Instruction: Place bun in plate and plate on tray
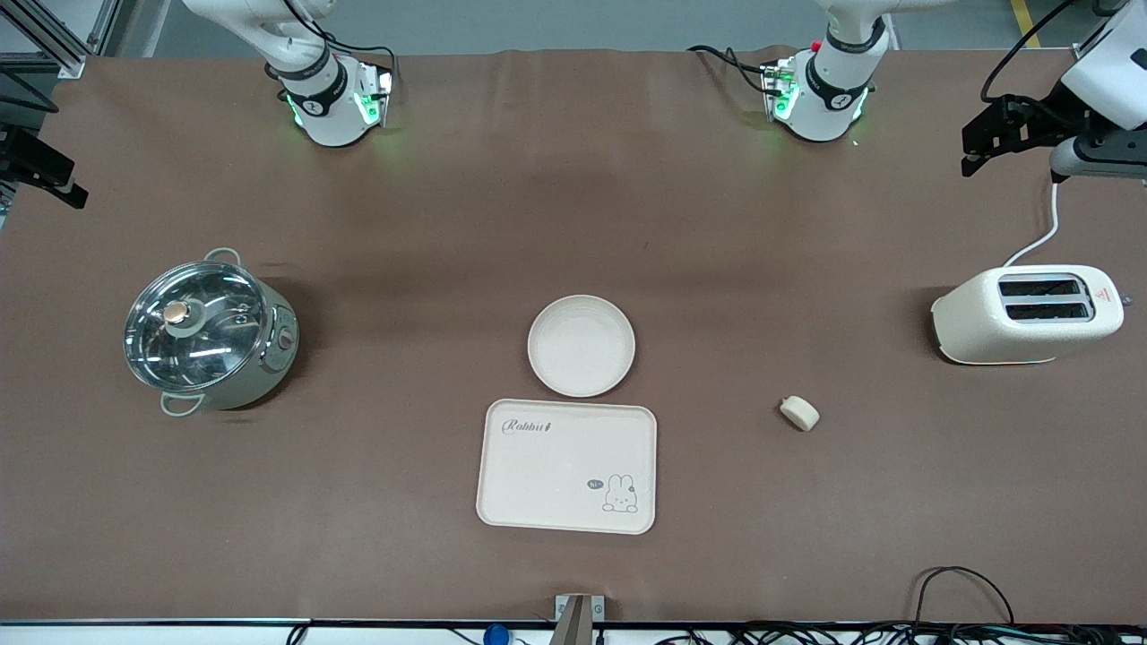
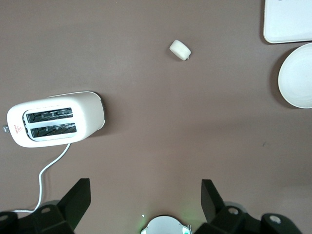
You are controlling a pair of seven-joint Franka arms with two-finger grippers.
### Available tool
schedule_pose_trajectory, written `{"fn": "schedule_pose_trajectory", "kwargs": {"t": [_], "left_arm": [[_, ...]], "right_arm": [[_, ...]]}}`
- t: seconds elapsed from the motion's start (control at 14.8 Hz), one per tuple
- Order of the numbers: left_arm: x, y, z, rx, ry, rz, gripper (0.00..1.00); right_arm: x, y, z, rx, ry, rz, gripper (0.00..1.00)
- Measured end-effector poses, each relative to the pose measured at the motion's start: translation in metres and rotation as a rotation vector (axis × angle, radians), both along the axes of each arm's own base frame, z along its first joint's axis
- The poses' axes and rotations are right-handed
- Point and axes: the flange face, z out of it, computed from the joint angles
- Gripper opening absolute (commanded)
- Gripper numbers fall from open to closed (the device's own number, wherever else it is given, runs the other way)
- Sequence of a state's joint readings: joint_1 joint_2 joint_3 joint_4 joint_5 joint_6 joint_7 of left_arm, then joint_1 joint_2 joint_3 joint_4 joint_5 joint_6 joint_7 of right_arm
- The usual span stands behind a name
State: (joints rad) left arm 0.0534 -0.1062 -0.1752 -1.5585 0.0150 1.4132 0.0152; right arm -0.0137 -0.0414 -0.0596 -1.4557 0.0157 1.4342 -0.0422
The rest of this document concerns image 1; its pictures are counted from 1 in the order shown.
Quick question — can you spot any small cream bun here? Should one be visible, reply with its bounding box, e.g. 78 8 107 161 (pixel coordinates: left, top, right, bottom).
779 395 821 433

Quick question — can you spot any round cream plate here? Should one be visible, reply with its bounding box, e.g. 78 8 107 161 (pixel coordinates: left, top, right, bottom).
527 295 636 399

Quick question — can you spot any cream rabbit print tray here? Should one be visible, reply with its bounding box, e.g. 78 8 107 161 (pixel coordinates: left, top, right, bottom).
476 399 658 536

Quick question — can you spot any cream two-slot toaster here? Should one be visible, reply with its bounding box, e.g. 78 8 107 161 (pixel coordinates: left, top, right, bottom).
930 264 1125 366

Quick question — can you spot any glass pot lid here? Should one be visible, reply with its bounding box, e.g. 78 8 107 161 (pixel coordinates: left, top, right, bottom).
123 260 269 393

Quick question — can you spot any steel pot with glass lid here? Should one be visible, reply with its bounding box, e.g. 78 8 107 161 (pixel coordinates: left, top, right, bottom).
125 248 301 418

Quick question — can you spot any brown table cover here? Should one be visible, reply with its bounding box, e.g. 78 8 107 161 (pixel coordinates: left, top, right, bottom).
0 47 1147 625

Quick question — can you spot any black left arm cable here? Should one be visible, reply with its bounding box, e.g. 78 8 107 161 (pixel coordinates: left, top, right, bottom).
979 0 1081 105

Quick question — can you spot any white toaster power cable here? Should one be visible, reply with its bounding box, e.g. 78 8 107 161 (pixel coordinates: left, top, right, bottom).
1002 179 1061 269

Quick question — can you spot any aluminium frame profile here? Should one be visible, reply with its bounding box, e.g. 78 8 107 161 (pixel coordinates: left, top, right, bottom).
0 0 125 82

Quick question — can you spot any black base cable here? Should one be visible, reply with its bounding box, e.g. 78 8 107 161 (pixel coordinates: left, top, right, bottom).
318 34 398 74
687 44 773 96

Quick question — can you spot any black looped cable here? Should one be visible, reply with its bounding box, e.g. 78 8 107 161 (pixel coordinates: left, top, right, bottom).
912 565 1016 628

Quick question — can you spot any black cable bundle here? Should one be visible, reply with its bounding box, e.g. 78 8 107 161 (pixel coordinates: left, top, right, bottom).
654 622 1147 645

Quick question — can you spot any grey metal bracket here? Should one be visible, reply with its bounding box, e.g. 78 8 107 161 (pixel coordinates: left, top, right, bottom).
553 593 607 645

